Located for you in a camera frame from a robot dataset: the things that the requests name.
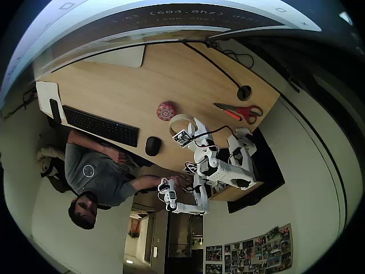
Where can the beige jacket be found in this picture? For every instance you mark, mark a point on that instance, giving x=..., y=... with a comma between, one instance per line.
x=45, y=157

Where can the black phone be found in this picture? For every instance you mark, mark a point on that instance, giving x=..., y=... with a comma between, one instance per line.
x=54, y=111

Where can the beige tape roll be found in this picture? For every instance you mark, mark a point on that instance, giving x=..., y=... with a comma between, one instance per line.
x=178, y=117

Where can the large curved monitor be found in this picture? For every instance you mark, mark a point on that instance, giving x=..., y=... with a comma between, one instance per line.
x=85, y=31

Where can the person's right forearm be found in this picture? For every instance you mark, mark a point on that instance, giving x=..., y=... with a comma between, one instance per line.
x=148, y=182

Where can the white power board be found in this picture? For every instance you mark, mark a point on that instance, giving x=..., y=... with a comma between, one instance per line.
x=243, y=132

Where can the large photo collage poster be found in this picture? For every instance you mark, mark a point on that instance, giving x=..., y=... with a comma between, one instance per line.
x=259, y=251

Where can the person's right hand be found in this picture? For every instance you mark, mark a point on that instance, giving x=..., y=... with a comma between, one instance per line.
x=178, y=181

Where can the man in grey t-shirt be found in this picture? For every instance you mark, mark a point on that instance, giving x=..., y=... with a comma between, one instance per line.
x=91, y=174

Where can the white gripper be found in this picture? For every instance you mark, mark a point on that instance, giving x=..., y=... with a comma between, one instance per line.
x=196, y=127

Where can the white paper sheet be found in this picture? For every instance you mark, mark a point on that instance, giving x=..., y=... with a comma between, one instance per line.
x=45, y=94

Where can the person's left forearm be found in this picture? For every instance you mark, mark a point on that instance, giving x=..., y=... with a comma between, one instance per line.
x=91, y=144

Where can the orange pen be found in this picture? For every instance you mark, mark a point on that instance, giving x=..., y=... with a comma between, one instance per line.
x=233, y=115

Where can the black computer mouse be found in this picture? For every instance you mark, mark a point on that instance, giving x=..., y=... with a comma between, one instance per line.
x=153, y=146

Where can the person's left hand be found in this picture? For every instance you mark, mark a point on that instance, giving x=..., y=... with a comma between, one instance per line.
x=119, y=156

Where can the black side cabinet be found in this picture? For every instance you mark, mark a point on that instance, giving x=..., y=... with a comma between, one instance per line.
x=271, y=177

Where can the white leader arm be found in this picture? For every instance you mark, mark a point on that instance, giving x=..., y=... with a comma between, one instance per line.
x=188, y=208

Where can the small photo sheet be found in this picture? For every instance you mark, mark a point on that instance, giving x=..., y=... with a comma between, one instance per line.
x=214, y=269
x=214, y=253

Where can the red patterned ball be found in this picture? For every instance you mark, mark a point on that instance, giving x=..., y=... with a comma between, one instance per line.
x=165, y=110

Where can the dark office chair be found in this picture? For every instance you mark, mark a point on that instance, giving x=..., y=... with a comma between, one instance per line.
x=58, y=182

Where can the black keyboard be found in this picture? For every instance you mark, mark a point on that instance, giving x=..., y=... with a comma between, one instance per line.
x=99, y=126

